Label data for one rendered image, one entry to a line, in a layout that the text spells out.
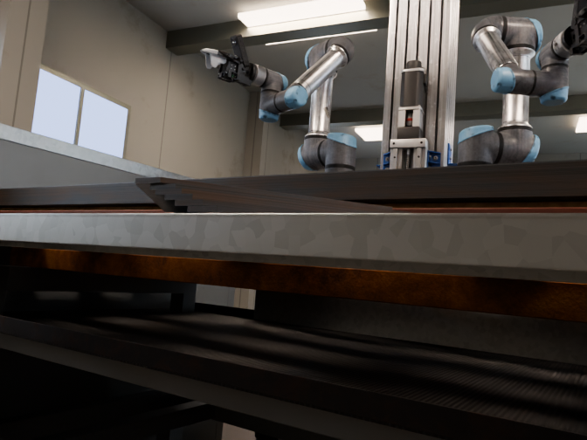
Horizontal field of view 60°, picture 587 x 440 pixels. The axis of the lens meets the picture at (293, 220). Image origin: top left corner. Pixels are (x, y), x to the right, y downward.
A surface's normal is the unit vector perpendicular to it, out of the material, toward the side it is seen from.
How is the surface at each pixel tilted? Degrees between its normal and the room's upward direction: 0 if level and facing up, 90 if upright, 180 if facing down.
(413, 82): 90
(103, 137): 90
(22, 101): 90
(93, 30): 90
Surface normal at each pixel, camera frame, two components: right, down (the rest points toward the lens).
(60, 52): 0.91, 0.03
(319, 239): -0.54, -0.13
